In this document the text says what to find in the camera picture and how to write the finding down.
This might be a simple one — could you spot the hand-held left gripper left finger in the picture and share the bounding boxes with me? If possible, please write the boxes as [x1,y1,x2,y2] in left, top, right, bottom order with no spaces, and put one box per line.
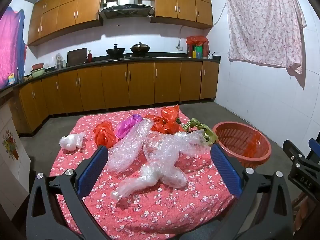
[26,145,112,240]

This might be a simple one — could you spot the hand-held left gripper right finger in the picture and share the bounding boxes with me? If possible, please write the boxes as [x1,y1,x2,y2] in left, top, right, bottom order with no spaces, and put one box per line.
[210,144,294,240]

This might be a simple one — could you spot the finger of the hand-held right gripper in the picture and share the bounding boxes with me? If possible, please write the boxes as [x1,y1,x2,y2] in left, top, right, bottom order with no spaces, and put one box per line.
[283,139,304,167]
[308,137,320,160]

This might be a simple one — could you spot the white plastic bag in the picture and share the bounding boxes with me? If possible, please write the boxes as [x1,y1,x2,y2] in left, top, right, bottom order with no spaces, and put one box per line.
[59,133,85,152]

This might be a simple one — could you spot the red plastic basket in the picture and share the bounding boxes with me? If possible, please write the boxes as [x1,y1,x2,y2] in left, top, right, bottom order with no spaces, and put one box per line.
[212,122,272,170]

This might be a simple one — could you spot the green plastic bag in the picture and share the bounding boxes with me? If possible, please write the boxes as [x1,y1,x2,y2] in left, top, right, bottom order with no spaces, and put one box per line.
[182,118,218,146]

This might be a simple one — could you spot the small red plastic bag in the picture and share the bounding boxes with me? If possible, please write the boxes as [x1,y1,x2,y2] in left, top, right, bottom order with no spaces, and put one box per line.
[93,121,117,148]

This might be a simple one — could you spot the long bubble wrap strip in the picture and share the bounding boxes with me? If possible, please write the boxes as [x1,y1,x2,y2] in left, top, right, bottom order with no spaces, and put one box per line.
[107,118,153,173]

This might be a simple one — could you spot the magenta plastic bag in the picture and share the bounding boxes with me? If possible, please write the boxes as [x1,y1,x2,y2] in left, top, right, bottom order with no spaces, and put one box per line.
[115,114,143,139]

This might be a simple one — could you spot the large bubble wrap sheet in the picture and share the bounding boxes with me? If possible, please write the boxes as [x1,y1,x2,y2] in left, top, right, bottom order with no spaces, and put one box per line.
[142,131,213,180]

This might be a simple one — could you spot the clear plastic bag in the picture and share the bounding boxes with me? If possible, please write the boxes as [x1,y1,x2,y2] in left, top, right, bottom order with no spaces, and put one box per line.
[110,164,188,201]

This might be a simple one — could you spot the large red plastic bag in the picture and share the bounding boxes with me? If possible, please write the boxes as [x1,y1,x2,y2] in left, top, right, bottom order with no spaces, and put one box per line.
[144,104,186,135]

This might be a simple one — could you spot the person's right hand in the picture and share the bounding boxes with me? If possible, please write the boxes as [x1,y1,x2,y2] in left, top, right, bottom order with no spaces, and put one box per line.
[295,196,309,233]

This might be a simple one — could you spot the red bag hanging in basket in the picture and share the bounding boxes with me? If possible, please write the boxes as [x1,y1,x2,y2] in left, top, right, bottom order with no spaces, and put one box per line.
[243,130,263,158]

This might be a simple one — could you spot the red floral tablecloth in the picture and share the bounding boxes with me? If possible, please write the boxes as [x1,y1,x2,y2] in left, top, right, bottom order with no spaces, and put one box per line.
[49,106,237,240]

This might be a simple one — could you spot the white board with flower picture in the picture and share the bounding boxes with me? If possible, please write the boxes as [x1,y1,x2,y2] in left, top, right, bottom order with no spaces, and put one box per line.
[0,100,32,220]

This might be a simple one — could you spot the wooden lower kitchen cabinets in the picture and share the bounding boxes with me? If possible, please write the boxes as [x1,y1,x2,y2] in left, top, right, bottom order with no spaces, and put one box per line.
[11,60,220,134]

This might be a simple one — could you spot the wooden kitchen cabinets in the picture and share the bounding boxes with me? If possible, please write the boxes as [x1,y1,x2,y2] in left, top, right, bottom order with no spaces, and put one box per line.
[27,0,213,46]
[11,60,220,134]

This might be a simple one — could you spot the black kitchen countertop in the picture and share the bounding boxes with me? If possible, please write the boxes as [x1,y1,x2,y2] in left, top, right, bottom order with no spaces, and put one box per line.
[0,54,221,93]

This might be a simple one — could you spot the glass jar with plastic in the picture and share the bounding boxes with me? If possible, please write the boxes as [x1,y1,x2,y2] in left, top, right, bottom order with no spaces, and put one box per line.
[55,53,66,69]

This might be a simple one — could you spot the dark cutting board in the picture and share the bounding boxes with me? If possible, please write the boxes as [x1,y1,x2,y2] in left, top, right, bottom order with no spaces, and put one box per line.
[67,48,87,67]

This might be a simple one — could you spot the wok with lid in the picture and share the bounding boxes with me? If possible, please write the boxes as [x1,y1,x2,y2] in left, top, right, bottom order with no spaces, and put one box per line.
[130,42,151,55]

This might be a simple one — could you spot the pink floral hanging sheet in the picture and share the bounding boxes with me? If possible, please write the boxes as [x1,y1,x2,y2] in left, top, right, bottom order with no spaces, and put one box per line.
[223,0,307,74]

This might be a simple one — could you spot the red plastic cover bag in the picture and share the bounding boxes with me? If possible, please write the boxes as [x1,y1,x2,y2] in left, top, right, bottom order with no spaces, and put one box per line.
[186,36,209,47]

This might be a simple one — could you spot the pink and blue hanging cloth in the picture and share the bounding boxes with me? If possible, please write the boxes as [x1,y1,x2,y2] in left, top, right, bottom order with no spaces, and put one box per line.
[0,7,25,88]

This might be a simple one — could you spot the wooden upper kitchen cabinets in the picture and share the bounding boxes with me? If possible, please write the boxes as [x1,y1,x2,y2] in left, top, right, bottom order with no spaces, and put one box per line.
[27,0,213,46]

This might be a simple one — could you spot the steel range hood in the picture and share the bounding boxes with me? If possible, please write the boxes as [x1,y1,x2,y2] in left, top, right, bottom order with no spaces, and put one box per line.
[99,0,154,19]

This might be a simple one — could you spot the black wok with handle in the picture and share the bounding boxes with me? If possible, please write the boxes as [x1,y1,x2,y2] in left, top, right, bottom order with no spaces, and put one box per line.
[106,44,125,57]

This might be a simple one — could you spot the white wall cable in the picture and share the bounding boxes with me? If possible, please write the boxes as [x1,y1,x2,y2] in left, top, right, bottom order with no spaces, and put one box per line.
[179,5,225,48]

